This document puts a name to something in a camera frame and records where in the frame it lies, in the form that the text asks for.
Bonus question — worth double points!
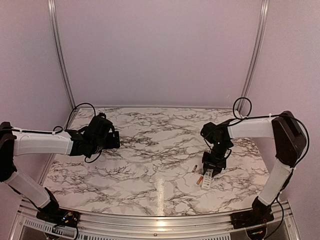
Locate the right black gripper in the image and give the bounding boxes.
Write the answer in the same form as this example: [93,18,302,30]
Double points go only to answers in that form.
[201,140,231,177]

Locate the white remote control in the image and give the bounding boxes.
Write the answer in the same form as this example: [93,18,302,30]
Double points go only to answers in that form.
[201,168,214,191]

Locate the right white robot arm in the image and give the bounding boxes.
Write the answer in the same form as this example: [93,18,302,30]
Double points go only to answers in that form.
[200,111,310,224]

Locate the black gold AAA battery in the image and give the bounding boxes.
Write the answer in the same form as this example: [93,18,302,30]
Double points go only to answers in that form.
[192,165,198,173]

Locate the orange AAA battery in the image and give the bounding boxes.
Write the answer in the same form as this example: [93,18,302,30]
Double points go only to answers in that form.
[196,175,204,185]

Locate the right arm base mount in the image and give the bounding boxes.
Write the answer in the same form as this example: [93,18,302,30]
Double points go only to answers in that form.
[230,210,275,229]

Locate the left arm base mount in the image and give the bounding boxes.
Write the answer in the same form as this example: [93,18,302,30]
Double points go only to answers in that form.
[36,208,80,228]

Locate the front aluminium rail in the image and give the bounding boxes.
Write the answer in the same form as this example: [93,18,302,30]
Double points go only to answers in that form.
[14,198,301,240]

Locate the left aluminium frame post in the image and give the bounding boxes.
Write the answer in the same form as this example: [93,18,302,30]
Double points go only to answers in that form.
[47,0,76,109]

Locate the aluminium frame post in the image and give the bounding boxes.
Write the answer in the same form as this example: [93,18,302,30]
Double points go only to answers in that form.
[240,0,270,98]
[47,0,76,109]

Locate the right aluminium frame post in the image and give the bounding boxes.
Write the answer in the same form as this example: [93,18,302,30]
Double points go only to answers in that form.
[240,0,270,98]

